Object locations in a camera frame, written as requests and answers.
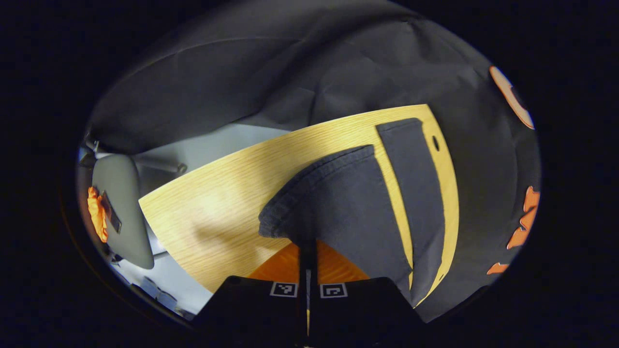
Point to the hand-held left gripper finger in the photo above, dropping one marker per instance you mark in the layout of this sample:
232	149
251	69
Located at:
313	270
303	270

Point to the dark blue jeans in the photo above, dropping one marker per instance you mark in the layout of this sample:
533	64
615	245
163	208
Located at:
348	203

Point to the grey office chair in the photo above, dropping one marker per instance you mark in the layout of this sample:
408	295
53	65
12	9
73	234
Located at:
128	212

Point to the orange cloth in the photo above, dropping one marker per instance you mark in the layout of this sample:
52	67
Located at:
96	212

